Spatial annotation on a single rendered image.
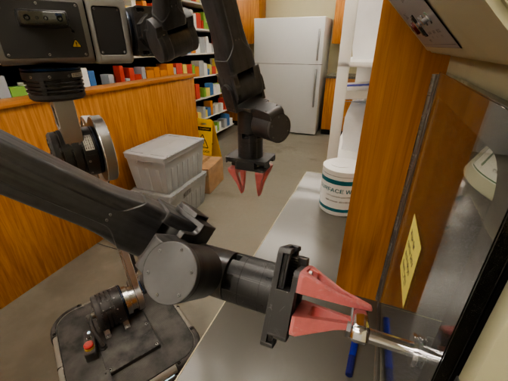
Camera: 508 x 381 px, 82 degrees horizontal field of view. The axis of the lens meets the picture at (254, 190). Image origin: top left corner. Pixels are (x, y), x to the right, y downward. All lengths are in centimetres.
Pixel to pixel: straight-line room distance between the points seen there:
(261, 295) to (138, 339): 123
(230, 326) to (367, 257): 30
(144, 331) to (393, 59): 141
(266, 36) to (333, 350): 503
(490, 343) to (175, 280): 22
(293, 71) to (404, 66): 472
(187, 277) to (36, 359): 177
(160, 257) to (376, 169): 38
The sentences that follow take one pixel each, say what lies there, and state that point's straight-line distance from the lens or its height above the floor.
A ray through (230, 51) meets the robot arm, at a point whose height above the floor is 141.
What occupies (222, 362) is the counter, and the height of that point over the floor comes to 94.
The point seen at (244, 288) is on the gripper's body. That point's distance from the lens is 33.
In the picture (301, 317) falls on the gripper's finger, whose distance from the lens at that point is 32.
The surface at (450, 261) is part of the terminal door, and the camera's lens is 23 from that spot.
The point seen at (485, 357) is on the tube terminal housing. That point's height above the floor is 127.
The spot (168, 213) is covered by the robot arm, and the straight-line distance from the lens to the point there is 36.
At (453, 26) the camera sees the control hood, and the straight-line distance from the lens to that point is 22.
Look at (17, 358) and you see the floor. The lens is 208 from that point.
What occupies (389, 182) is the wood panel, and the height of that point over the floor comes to 121.
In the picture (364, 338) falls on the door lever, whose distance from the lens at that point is 28.
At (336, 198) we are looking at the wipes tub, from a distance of 92.
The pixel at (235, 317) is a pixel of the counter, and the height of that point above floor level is 94.
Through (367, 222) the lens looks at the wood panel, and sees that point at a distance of 59.
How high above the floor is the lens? 142
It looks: 26 degrees down
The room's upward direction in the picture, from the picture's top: straight up
